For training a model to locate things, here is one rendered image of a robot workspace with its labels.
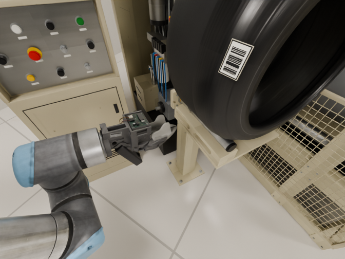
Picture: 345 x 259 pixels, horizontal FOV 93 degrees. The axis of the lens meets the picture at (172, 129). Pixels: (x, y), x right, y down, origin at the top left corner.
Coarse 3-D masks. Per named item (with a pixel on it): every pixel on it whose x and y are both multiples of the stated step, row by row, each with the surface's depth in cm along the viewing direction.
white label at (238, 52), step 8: (232, 40) 28; (232, 48) 28; (240, 48) 28; (248, 48) 27; (232, 56) 29; (240, 56) 28; (248, 56) 27; (224, 64) 30; (232, 64) 29; (240, 64) 29; (224, 72) 31; (232, 72) 30; (240, 72) 29
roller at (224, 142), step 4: (180, 100) 79; (184, 104) 76; (188, 108) 74; (192, 112) 72; (196, 116) 70; (200, 120) 68; (212, 132) 63; (216, 136) 62; (220, 140) 60; (224, 140) 59; (228, 140) 59; (232, 140) 59; (220, 144) 61; (224, 144) 59; (228, 144) 58; (232, 144) 57; (236, 144) 59; (224, 148) 59; (228, 148) 58; (232, 148) 59
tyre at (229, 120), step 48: (192, 0) 34; (240, 0) 26; (288, 0) 24; (336, 0) 50; (192, 48) 36; (288, 48) 68; (336, 48) 55; (192, 96) 43; (240, 96) 35; (288, 96) 67
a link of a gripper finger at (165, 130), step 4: (164, 124) 44; (168, 124) 45; (160, 128) 45; (164, 128) 45; (168, 128) 46; (172, 128) 49; (176, 128) 50; (156, 132) 44; (160, 132) 45; (164, 132) 46; (168, 132) 47; (172, 132) 48; (152, 136) 44; (156, 136) 45; (160, 136) 46; (164, 136) 46; (168, 136) 47
